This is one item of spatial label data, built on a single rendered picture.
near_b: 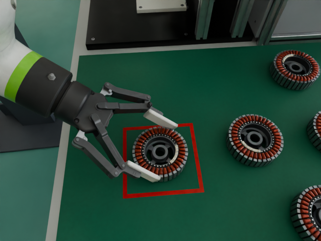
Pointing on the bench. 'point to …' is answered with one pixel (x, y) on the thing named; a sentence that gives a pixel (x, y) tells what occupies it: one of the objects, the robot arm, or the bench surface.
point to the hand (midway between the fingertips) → (158, 148)
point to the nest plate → (160, 5)
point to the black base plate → (156, 26)
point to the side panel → (292, 23)
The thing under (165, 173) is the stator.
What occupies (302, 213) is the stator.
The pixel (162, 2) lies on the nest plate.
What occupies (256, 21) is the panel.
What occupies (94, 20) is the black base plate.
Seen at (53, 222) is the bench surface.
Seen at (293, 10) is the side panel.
